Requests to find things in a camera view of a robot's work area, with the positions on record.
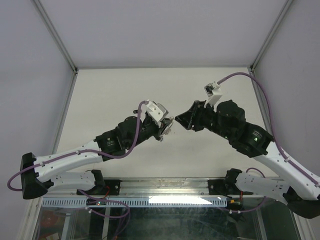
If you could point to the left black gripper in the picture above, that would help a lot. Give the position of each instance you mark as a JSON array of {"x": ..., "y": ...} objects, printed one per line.
[{"x": 159, "y": 131}]

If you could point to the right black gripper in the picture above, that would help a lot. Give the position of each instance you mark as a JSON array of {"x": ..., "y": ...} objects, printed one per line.
[{"x": 192, "y": 116}]

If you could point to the metal keyring with keys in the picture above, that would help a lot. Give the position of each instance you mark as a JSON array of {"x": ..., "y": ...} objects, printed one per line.
[{"x": 166, "y": 126}]

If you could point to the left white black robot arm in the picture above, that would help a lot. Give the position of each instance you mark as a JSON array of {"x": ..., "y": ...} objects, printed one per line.
[{"x": 43, "y": 174}]

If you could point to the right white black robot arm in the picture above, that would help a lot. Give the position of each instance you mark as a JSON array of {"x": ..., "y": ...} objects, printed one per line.
[{"x": 297, "y": 188}]

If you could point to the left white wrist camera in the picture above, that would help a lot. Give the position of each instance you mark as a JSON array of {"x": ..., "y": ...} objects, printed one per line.
[{"x": 156, "y": 111}]

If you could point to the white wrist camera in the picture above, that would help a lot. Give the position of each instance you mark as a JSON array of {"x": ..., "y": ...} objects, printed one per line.
[
  {"x": 214, "y": 94},
  {"x": 156, "y": 111}
]

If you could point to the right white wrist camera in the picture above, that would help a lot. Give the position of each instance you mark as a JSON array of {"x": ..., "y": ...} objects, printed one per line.
[{"x": 214, "y": 94}]

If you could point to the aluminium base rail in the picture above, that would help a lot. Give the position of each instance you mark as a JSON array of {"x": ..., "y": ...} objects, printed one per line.
[{"x": 152, "y": 186}]

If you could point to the white slotted cable duct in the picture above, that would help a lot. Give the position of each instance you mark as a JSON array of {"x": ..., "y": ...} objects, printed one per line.
[{"x": 137, "y": 202}]

